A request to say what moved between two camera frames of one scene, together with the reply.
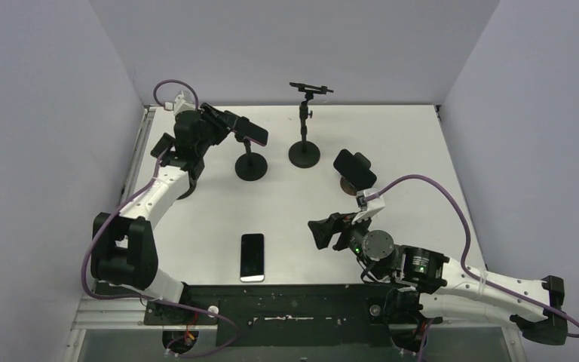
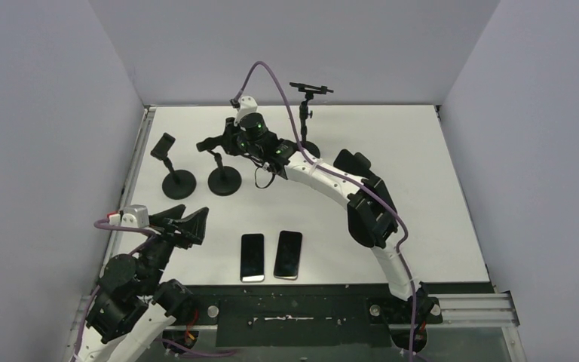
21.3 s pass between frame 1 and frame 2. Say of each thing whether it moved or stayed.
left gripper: moved
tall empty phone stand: stayed
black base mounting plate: stayed
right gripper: moved
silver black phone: stayed
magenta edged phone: moved
